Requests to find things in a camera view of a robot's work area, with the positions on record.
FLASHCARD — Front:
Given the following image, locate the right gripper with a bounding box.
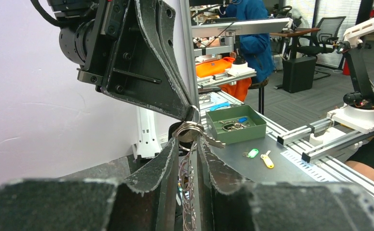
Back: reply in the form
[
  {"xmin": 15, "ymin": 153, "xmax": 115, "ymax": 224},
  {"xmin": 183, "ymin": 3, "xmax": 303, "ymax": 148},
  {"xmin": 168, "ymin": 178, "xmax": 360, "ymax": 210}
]
[{"xmin": 47, "ymin": 0, "xmax": 194, "ymax": 120}]

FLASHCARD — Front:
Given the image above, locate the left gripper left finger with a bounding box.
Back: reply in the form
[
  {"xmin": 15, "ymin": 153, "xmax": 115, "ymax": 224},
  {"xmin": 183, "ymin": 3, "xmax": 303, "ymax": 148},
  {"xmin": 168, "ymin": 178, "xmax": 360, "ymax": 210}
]
[{"xmin": 123, "ymin": 138, "xmax": 179, "ymax": 231}]

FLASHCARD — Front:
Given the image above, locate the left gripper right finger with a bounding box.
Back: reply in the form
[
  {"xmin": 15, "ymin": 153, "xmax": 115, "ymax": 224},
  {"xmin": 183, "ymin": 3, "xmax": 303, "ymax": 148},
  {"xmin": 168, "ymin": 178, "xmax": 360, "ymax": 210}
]
[{"xmin": 197, "ymin": 138, "xmax": 246, "ymax": 231}]

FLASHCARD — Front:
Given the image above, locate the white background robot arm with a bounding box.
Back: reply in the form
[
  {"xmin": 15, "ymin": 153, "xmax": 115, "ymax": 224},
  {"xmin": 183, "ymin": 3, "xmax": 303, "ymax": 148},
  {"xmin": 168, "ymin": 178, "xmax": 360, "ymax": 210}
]
[{"xmin": 260, "ymin": 17, "xmax": 374, "ymax": 198}]

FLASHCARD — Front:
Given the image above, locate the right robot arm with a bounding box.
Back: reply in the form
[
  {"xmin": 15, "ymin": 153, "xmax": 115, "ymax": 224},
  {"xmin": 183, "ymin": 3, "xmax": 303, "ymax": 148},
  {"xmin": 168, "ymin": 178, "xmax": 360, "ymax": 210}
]
[{"xmin": 32, "ymin": 0, "xmax": 194, "ymax": 121}]

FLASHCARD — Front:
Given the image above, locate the green key tag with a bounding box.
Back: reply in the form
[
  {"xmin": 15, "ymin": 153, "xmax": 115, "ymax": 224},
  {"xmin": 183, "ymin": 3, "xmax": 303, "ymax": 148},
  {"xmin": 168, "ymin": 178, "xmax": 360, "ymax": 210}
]
[{"xmin": 243, "ymin": 149, "xmax": 259, "ymax": 158}]

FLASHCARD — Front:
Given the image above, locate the green metal tray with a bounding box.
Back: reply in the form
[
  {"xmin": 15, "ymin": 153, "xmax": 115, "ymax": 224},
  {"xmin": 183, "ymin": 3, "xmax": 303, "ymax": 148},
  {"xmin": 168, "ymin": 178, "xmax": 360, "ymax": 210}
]
[{"xmin": 206, "ymin": 105, "xmax": 267, "ymax": 144}]

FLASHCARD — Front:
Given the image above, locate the yellow key tag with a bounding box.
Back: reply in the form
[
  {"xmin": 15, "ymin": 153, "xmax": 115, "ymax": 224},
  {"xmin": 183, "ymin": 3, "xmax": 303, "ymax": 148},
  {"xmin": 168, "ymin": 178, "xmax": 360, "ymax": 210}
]
[{"xmin": 260, "ymin": 150, "xmax": 274, "ymax": 169}]

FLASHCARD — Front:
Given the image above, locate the person in blue jacket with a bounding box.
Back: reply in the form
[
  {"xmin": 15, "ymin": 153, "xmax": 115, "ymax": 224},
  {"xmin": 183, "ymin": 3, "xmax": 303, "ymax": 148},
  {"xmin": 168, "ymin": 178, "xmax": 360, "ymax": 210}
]
[{"xmin": 219, "ymin": 0, "xmax": 274, "ymax": 89}]

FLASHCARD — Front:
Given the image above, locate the black office chair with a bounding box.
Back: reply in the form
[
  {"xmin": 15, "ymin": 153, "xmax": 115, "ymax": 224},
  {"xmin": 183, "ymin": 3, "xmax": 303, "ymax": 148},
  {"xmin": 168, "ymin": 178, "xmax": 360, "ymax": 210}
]
[{"xmin": 297, "ymin": 16, "xmax": 347, "ymax": 80}]

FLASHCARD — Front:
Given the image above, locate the aluminium rail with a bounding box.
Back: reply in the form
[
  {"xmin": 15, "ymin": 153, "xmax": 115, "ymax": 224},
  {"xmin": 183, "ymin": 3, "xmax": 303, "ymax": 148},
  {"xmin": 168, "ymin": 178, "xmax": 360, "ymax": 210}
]
[{"xmin": 277, "ymin": 118, "xmax": 374, "ymax": 163}]

